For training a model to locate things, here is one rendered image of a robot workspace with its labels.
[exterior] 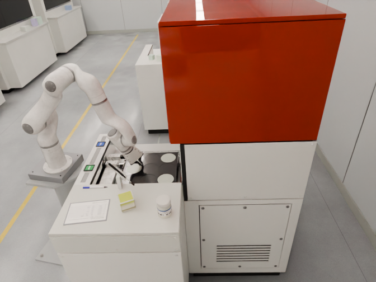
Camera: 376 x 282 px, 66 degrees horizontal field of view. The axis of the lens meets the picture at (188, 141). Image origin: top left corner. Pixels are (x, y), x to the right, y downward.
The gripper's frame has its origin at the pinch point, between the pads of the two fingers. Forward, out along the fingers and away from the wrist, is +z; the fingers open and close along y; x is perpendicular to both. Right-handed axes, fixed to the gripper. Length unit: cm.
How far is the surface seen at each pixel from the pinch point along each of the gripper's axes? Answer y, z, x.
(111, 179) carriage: 19.9, -4.7, -1.6
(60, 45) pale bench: -57, 100, -632
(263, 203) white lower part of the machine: -36, 32, 64
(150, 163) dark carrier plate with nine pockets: -4.7, 4.5, 1.5
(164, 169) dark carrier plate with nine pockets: -8.0, 6.2, 13.1
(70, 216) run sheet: 43, -25, 23
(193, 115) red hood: -33, -36, 41
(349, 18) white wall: -223, 43, -2
